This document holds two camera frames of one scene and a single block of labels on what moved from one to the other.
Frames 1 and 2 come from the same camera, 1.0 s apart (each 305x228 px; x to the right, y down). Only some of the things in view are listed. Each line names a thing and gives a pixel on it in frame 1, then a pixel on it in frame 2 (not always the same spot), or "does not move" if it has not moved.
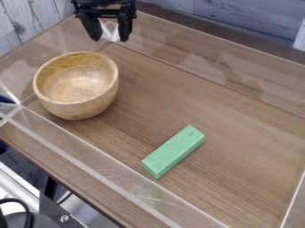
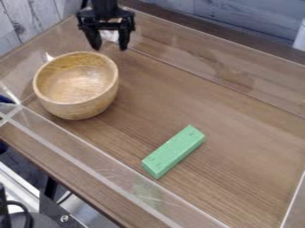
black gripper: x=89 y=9 -> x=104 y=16
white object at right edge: x=298 y=38 does not move
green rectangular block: x=172 y=151 does not move
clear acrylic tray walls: x=183 y=118 does not move
